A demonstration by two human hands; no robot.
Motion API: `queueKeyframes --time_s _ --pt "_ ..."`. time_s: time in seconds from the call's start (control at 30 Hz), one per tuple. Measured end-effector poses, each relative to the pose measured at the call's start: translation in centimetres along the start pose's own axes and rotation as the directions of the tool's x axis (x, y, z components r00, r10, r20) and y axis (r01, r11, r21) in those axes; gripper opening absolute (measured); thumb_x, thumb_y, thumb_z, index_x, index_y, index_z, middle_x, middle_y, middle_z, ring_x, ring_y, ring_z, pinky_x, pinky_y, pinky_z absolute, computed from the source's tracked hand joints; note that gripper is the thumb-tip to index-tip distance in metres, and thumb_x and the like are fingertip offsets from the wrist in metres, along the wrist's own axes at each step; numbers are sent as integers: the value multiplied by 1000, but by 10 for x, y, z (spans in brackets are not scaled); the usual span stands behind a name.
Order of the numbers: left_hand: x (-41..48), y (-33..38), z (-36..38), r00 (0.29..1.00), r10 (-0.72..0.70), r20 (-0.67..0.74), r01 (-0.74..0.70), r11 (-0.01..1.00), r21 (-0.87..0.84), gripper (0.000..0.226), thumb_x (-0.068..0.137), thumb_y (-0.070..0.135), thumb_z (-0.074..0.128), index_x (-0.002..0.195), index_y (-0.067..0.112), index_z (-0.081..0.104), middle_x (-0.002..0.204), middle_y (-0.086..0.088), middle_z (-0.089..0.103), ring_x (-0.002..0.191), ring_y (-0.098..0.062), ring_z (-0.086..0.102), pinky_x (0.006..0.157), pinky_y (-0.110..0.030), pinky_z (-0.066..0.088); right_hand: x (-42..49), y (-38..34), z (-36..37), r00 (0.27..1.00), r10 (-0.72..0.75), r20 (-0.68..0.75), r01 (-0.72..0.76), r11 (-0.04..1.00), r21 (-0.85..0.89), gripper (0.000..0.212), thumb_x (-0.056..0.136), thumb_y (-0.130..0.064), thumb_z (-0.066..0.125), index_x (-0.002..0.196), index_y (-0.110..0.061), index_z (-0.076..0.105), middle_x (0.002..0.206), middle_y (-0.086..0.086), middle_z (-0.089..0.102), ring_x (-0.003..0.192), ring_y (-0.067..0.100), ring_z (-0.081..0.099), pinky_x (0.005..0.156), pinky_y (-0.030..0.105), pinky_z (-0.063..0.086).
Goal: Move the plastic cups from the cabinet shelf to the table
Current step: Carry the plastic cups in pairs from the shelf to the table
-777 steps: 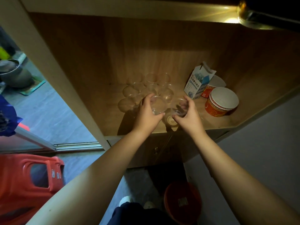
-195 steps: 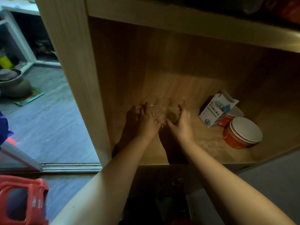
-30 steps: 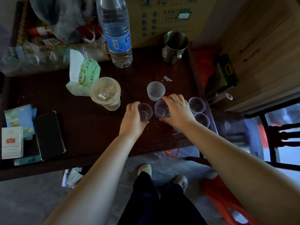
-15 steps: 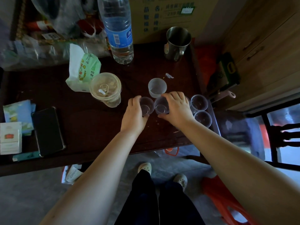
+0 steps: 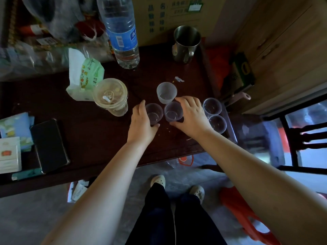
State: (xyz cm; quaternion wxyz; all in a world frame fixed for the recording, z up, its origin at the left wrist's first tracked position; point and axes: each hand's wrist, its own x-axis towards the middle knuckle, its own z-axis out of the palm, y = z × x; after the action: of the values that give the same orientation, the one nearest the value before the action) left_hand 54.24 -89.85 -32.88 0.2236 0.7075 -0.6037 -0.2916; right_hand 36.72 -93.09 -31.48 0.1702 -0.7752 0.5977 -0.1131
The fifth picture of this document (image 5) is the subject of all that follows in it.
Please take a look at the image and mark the black wooden chair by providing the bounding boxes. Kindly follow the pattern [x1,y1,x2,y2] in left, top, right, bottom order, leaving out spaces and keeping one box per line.
[263,94,327,175]

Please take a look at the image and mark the green yellow carton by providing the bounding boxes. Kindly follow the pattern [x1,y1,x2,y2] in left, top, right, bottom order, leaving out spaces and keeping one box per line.
[220,52,256,95]

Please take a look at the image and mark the clear water bottle blue label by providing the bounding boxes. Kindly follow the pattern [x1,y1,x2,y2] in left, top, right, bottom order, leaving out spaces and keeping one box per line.
[96,0,140,70]

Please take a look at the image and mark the person's left beige shoe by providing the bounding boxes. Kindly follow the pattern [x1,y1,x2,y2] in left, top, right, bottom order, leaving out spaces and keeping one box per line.
[150,175,166,190]

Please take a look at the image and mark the person's right leg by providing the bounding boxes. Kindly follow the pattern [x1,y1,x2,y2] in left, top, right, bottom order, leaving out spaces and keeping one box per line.
[174,193,228,245]

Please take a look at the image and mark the small clear plastic cup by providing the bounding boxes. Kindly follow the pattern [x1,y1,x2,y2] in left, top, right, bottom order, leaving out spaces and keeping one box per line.
[164,101,184,123]
[208,115,227,134]
[203,97,222,118]
[145,103,164,125]

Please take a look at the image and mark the person's left forearm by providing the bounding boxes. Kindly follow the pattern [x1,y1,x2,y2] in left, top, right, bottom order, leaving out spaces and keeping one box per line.
[41,140,148,245]

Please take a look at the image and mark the person's left leg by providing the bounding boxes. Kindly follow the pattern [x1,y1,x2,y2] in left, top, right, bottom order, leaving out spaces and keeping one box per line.
[125,183,175,245]

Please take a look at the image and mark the clear bag with orange handle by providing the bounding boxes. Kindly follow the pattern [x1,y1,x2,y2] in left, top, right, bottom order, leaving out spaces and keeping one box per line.
[166,154,195,169]

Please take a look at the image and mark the red plastic stool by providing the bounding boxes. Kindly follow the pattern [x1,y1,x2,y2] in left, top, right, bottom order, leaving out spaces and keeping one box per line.
[219,186,282,245]

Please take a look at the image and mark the brown cardboard box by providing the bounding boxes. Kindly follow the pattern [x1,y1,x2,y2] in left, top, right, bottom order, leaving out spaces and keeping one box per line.
[131,0,228,47]

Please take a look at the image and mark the white paper on floor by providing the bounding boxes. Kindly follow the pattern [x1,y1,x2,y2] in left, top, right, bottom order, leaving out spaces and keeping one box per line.
[67,179,90,203]

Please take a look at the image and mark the person's right hand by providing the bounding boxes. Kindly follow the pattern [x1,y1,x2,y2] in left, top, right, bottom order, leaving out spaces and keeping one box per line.
[169,96,214,141]

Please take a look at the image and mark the orange plastic bag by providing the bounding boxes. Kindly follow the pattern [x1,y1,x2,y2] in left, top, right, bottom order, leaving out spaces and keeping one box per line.
[203,44,233,83]

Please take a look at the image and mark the stainless steel mug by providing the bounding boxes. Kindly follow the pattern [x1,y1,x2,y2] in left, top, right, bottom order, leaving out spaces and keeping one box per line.
[172,25,201,64]

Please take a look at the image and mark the person's right beige shoe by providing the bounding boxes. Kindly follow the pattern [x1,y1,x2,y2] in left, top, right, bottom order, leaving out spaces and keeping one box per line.
[189,185,205,205]

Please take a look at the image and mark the clear plastic bags pile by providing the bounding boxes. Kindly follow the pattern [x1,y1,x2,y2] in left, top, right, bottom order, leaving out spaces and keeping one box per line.
[0,0,115,82]

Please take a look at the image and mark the person's beige shoe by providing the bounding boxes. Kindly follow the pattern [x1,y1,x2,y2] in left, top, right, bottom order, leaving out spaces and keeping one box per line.
[150,175,166,190]
[189,185,205,205]

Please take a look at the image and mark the teal flat case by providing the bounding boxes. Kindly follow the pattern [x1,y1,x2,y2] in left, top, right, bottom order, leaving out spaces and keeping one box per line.
[11,167,44,181]

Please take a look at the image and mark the blue translucent plastic bag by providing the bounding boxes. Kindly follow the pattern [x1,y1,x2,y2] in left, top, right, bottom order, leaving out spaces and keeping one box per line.
[236,119,286,167]

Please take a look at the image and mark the wooden cabinet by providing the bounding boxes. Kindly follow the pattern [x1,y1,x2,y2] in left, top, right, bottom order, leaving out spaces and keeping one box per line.
[225,0,327,117]

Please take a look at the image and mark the person's leg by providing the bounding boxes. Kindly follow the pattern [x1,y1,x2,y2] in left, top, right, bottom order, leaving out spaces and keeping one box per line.
[125,183,175,245]
[174,193,228,245]

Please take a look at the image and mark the person's right forearm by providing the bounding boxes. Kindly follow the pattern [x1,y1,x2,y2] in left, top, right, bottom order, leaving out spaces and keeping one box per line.
[196,129,327,245]

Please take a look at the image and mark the pink tool handle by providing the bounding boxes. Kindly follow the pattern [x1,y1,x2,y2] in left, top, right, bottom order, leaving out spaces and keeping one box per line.
[225,92,252,107]

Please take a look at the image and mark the white cigarette box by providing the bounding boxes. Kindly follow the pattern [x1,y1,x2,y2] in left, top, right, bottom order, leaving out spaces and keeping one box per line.
[0,137,22,174]

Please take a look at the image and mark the lidded plastic drink cup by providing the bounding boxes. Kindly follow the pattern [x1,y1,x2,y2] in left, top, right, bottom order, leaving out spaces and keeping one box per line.
[92,78,129,117]

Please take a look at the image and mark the blue paper packet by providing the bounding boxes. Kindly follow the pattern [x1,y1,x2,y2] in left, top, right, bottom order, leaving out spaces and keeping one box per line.
[0,112,35,152]

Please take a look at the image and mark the green white tissue pack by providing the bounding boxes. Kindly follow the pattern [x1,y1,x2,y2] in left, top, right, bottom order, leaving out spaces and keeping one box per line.
[66,48,105,102]

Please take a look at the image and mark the small frosted white plastic cup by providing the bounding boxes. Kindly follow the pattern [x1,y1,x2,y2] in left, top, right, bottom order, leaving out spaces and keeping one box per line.
[156,82,178,104]

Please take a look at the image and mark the black smartphone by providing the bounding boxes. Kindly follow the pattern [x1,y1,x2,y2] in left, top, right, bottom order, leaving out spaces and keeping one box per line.
[30,119,71,174]

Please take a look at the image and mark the person's left hand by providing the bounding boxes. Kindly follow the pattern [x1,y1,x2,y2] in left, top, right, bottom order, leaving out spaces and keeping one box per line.
[127,100,160,146]

